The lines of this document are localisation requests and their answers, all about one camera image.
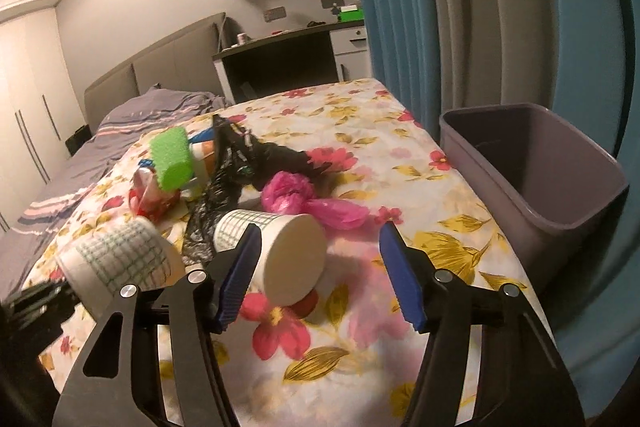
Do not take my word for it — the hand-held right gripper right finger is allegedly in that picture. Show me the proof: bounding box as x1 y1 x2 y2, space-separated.
378 222 586 427

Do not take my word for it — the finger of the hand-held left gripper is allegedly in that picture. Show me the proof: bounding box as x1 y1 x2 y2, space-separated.
0 282 77 359

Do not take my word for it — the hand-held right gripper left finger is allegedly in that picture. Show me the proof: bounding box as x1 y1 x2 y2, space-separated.
52 223 263 427

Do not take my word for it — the red snack wrapper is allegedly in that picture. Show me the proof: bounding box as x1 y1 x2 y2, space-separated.
128 159 188 224

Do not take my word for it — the grey plastic bin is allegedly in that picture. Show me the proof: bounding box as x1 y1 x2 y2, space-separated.
439 103 630 280

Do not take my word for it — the green packet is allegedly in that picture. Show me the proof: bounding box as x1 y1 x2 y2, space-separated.
149 125 197 194

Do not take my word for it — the pink plastic bag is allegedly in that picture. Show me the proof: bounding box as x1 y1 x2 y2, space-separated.
262 172 368 230

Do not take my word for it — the black plastic bag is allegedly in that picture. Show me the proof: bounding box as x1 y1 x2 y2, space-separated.
182 114 336 265

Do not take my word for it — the orange printed paper cup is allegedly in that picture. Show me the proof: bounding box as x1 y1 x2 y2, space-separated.
187 129 221 188

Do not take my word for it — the floral bed sheet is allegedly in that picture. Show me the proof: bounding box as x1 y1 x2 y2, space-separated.
22 78 558 427

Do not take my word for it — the grey striped blanket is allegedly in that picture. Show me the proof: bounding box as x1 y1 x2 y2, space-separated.
0 89 226 303

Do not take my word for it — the black bedside box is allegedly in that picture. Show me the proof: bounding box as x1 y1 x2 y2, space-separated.
65 124 93 156

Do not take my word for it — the white wardrobe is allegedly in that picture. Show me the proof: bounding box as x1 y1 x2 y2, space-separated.
0 2 68 233

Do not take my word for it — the white drawer cabinet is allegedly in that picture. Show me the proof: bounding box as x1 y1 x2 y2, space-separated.
330 27 373 82

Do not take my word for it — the dark wooden desk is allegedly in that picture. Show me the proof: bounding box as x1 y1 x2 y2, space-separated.
212 19 366 105

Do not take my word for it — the blue and grey curtain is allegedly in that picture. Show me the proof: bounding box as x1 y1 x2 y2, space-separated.
332 0 640 408

